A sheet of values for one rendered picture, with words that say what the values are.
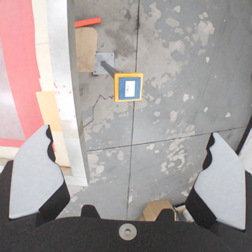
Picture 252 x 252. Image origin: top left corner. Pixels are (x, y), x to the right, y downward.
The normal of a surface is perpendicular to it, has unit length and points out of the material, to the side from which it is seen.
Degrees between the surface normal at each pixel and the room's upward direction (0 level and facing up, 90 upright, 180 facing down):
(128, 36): 0
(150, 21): 0
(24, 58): 17
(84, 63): 0
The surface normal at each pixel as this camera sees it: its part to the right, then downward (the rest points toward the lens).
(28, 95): -0.04, 0.50
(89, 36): 0.25, 0.50
